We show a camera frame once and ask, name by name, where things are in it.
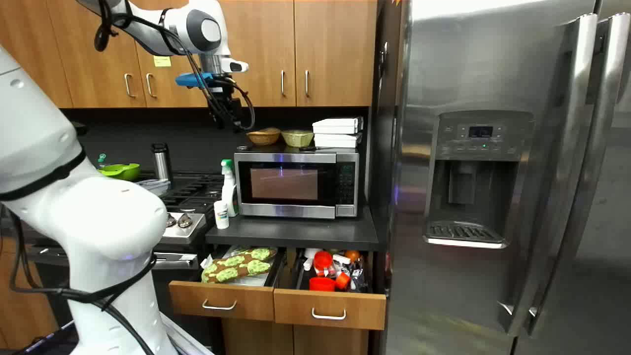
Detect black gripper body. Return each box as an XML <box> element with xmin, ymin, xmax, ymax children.
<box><xmin>209</xmin><ymin>79</ymin><xmax>241</xmax><ymax>126</ymax></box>

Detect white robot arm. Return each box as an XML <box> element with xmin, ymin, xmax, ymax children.
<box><xmin>0</xmin><ymin>0</ymin><xmax>247</xmax><ymax>355</ymax></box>

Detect stainless steel microwave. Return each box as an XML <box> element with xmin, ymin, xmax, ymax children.
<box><xmin>235</xmin><ymin>150</ymin><xmax>361</xmax><ymax>219</ymax></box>

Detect dark kitchen countertop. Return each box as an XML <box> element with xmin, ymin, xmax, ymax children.
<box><xmin>205</xmin><ymin>209</ymin><xmax>381</xmax><ymax>251</ymax></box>

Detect brown wicker bowl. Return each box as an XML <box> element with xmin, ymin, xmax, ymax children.
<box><xmin>247</xmin><ymin>128</ymin><xmax>280</xmax><ymax>146</ymax></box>

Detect yellow sticky note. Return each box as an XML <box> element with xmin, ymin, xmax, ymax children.
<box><xmin>152</xmin><ymin>55</ymin><xmax>172</xmax><ymax>69</ymax></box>

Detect green wicker bowl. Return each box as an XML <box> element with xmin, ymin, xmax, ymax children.
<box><xmin>282</xmin><ymin>130</ymin><xmax>314</xmax><ymax>148</ymax></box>

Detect silver thermos bottle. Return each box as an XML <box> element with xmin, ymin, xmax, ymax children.
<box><xmin>152</xmin><ymin>142</ymin><xmax>170</xmax><ymax>183</ymax></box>

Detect upper wooden cabinets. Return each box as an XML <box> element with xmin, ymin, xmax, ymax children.
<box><xmin>0</xmin><ymin>0</ymin><xmax>381</xmax><ymax>111</ymax></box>

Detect small white bottle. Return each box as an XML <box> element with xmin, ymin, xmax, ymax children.
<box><xmin>213</xmin><ymin>201</ymin><xmax>229</xmax><ymax>231</ymax></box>

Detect white green spray bottle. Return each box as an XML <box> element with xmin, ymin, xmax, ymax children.
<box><xmin>221</xmin><ymin>158</ymin><xmax>237</xmax><ymax>217</ymax></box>

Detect green bowl on stove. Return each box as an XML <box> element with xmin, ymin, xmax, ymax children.
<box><xmin>97</xmin><ymin>154</ymin><xmax>140</xmax><ymax>182</ymax></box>

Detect green patterned oven mitt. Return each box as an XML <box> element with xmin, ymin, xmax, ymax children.
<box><xmin>201</xmin><ymin>247</ymin><xmax>276</xmax><ymax>284</ymax></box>

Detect left open wooden drawer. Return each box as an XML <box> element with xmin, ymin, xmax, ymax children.
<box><xmin>168</xmin><ymin>247</ymin><xmax>284</xmax><ymax>322</ymax></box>

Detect open wooden drawer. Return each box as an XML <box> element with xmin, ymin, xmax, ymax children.
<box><xmin>274</xmin><ymin>249</ymin><xmax>387</xmax><ymax>331</ymax></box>
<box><xmin>168</xmin><ymin>247</ymin><xmax>284</xmax><ymax>322</ymax></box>

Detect red cup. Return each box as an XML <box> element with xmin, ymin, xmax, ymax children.
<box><xmin>314</xmin><ymin>251</ymin><xmax>333</xmax><ymax>276</ymax></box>

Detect right open wooden drawer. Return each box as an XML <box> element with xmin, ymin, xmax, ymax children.
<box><xmin>274</xmin><ymin>249</ymin><xmax>387</xmax><ymax>331</ymax></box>

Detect stainless steel refrigerator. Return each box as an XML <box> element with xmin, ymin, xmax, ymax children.
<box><xmin>369</xmin><ymin>0</ymin><xmax>631</xmax><ymax>355</ymax></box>

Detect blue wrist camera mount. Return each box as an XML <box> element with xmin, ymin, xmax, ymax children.
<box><xmin>176</xmin><ymin>71</ymin><xmax>215</xmax><ymax>89</ymax></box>

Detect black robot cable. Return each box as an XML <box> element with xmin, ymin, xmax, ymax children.
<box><xmin>8</xmin><ymin>215</ymin><xmax>160</xmax><ymax>355</ymax></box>

